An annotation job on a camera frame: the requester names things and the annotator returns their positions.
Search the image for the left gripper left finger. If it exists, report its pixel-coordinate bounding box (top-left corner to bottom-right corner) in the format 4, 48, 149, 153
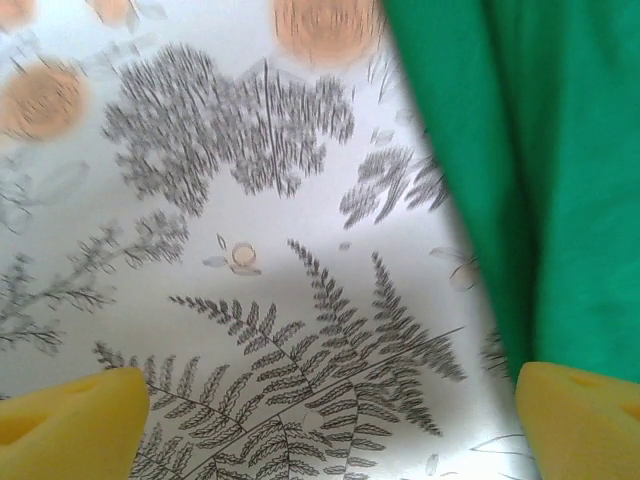
0, 367, 150, 480

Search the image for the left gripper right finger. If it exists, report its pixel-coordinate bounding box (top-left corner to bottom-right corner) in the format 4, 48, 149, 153
514, 360, 640, 480

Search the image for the green t-shirt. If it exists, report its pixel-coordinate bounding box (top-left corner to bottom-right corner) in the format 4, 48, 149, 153
382, 0, 640, 386

